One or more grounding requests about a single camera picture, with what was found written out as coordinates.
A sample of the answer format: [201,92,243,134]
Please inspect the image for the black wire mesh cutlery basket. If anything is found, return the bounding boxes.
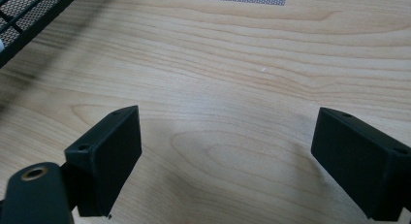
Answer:
[0,0,84,69]

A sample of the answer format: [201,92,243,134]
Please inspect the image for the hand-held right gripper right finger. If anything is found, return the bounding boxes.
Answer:
[310,107,411,222]

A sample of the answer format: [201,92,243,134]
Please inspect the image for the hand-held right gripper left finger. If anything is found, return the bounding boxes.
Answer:
[63,105,143,217]

